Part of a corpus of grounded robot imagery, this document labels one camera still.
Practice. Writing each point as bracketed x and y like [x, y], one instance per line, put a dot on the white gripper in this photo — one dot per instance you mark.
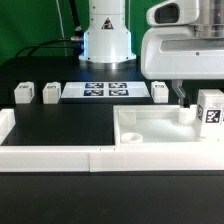
[185, 41]

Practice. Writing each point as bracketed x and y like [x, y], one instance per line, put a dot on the white square table top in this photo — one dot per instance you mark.
[139, 124]

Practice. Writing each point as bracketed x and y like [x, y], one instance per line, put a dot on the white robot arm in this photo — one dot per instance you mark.
[107, 41]

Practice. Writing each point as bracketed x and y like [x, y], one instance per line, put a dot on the white U-shaped fence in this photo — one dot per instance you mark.
[202, 155]

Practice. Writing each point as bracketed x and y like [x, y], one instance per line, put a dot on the white tag sheet with markers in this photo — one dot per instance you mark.
[77, 90]

